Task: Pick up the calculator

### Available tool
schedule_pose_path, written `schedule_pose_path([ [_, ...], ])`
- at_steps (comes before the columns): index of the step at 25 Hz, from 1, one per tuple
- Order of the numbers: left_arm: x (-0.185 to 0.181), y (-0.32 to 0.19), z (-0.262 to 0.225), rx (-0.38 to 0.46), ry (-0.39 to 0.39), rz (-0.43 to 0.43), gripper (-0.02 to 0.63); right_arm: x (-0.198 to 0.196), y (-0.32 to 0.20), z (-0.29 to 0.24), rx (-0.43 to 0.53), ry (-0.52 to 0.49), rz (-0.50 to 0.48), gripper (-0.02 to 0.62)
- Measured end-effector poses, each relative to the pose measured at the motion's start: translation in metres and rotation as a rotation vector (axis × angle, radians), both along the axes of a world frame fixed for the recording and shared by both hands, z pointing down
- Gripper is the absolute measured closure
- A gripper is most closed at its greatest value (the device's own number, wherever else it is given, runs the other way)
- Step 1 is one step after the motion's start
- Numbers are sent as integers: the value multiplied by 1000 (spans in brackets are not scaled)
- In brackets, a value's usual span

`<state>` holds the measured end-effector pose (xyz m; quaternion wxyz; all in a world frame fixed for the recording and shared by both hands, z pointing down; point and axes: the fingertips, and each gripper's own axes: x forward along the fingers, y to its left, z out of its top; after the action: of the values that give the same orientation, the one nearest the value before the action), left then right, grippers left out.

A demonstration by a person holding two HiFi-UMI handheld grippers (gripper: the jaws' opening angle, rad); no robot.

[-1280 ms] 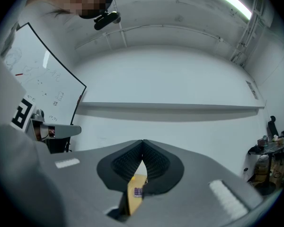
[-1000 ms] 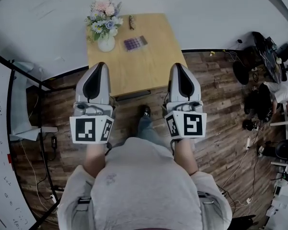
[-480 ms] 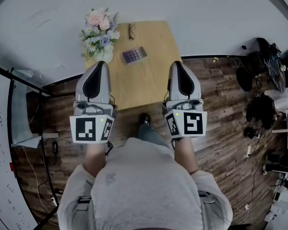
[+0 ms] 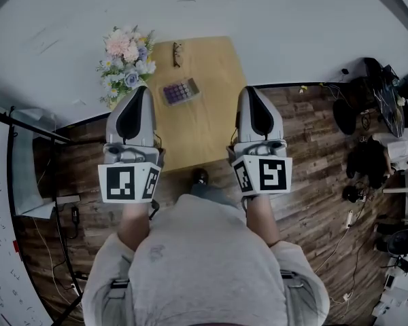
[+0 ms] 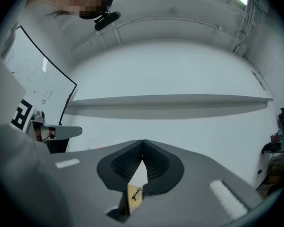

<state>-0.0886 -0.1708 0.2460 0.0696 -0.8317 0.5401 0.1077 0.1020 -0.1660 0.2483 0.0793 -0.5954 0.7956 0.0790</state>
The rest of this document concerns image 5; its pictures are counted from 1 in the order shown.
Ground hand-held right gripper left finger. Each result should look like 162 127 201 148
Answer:
49 139 144 227

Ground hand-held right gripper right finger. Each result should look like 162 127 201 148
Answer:
130 139 264 227

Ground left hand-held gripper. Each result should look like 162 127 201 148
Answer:
0 58 83 154

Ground person's left hand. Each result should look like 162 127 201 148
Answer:
35 126 56 142

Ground dark-framed eyeglasses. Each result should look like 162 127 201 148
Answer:
131 187 143 201

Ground person's grey shirt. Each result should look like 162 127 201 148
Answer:
0 122 73 227

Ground black-framed whiteboard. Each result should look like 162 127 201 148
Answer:
3 25 78 126

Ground black marble round table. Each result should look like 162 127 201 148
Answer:
262 135 284 156

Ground black office chair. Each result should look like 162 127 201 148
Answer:
277 107 284 137

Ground person's head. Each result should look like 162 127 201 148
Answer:
59 0 116 20

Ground light wooden pedestal table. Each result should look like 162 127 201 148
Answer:
127 183 145 216

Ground black head-mounted camera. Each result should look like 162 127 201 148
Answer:
93 11 122 32

